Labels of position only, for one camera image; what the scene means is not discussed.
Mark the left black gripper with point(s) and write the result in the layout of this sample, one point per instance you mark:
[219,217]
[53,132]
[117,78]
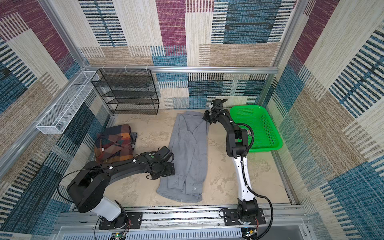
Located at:
[171,169]

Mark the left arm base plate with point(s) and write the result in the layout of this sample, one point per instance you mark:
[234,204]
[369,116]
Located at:
[132,220]

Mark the aluminium back rail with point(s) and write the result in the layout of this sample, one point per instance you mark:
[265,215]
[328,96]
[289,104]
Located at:
[192,69]

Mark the black wire shelf rack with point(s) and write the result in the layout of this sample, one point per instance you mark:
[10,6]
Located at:
[130,91]

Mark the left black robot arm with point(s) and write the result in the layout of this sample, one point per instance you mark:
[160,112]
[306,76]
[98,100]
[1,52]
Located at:
[88,187]

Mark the green plastic basket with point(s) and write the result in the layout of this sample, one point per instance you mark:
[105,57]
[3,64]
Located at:
[266,135]

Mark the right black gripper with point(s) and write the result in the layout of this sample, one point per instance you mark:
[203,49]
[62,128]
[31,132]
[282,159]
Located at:
[206,117]

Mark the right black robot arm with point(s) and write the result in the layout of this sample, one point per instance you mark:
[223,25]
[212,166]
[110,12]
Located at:
[237,148]

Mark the aluminium rail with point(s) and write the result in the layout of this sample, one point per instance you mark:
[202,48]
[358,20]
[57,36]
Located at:
[158,218]
[192,69]

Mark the white wire mesh tray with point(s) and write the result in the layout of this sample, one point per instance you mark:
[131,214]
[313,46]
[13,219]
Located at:
[59,116]

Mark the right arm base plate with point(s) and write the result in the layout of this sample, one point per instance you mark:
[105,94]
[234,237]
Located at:
[232,218]

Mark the grey long sleeve shirt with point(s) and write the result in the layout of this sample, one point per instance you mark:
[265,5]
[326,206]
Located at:
[189,144]

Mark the folded plaid flannel shirt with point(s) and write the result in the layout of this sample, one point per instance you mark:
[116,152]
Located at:
[114,144]

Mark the aluminium front rail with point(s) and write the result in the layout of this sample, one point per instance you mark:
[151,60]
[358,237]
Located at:
[158,218]

